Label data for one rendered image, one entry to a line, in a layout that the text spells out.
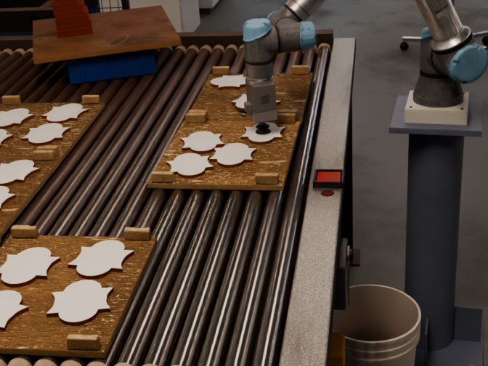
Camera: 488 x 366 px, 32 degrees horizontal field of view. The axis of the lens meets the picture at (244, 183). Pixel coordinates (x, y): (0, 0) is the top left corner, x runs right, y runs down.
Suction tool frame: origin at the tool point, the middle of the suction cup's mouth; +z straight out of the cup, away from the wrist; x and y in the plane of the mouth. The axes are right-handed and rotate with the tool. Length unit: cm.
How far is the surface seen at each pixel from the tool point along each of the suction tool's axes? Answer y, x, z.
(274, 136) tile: 4.4, 2.1, 0.0
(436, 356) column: 1, 57, 93
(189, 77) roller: -62, -9, 3
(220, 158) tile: 12.8, -15.5, 0.0
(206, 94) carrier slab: -38.7, -7.6, 1.0
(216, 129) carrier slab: -9.1, -11.5, 1.0
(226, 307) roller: 75, -30, 3
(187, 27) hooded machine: -387, 51, 79
